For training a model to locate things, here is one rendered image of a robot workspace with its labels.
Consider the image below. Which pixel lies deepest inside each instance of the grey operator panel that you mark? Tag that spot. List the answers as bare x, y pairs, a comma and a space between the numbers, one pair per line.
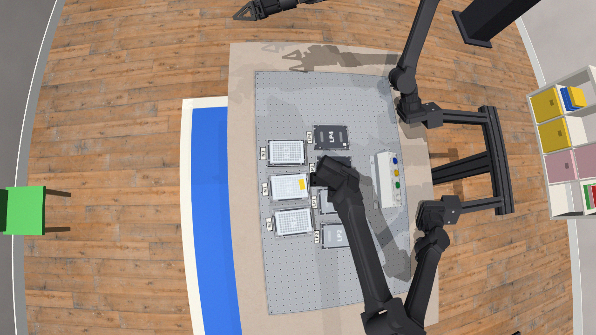
385, 180

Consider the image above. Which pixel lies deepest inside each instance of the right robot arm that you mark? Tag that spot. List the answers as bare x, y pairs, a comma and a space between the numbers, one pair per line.
402, 77

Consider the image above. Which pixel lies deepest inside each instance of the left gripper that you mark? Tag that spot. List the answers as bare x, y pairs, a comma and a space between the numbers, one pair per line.
330, 193

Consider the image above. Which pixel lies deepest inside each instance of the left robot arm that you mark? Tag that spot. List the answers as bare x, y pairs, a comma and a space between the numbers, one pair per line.
399, 319

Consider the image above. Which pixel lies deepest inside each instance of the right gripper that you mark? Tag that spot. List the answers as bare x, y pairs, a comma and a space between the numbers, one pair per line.
256, 10

